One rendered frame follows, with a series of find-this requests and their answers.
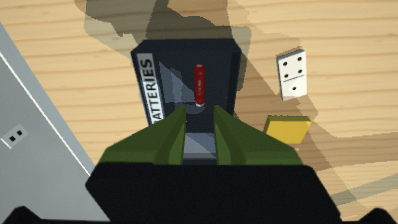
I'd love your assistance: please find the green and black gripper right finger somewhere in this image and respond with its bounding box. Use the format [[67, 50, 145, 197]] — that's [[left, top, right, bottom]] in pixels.
[[213, 105, 304, 165]]

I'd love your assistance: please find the white domino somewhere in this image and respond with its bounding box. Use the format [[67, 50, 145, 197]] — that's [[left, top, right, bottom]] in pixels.
[[276, 49, 307, 101]]

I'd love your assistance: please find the dark blue rack of labelled bins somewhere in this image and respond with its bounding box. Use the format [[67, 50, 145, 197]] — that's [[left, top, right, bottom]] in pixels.
[[130, 38, 242, 165]]

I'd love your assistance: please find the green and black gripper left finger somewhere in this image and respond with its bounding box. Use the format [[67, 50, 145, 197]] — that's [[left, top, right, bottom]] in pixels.
[[96, 105, 186, 165]]

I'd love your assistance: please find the red battery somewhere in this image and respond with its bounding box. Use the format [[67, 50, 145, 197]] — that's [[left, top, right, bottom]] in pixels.
[[194, 64, 205, 107]]

